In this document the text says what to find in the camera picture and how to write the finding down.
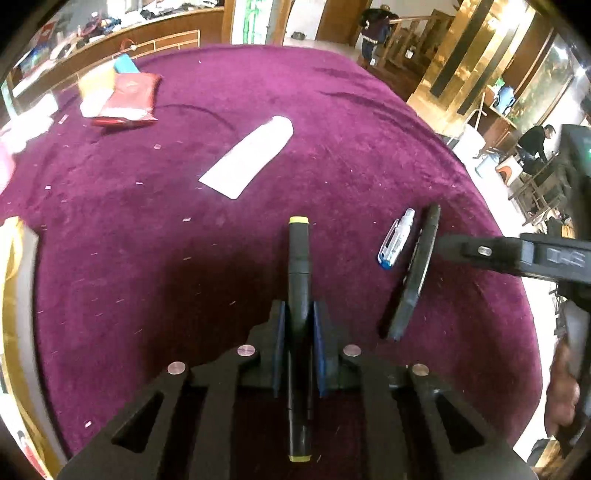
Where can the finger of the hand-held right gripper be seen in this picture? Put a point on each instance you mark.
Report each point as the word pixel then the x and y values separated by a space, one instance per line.
pixel 480 251

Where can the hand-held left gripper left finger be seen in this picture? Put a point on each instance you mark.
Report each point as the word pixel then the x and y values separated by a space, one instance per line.
pixel 278 344

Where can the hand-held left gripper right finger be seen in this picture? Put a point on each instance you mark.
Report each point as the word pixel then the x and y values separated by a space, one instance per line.
pixel 319 353

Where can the black marker with yellow ends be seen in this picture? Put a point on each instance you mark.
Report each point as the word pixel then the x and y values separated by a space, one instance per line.
pixel 299 258

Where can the pale cosmetic tube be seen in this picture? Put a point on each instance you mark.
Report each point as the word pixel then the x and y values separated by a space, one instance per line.
pixel 249 157

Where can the white tray with yellow edge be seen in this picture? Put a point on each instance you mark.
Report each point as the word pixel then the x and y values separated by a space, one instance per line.
pixel 18 286

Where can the person's right hand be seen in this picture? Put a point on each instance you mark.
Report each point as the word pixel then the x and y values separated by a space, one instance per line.
pixel 561 392

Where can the wooden chair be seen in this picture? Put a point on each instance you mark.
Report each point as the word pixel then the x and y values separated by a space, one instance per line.
pixel 540 189

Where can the orange stool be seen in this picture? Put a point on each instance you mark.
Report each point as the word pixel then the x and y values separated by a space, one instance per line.
pixel 508 173

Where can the white and blue pen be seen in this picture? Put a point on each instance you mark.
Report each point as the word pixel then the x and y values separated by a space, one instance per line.
pixel 395 240

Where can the purple velvet tablecloth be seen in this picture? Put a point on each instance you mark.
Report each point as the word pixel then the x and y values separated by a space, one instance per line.
pixel 184 230

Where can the gold pillar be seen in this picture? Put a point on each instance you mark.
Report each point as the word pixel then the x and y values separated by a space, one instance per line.
pixel 480 55

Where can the red foil packet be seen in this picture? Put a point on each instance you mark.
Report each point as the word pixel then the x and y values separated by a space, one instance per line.
pixel 131 92

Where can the wooden counter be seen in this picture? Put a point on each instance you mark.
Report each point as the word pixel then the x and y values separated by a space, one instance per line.
pixel 138 34

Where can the landscape wall painting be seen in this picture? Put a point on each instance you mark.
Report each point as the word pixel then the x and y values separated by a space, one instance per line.
pixel 549 87

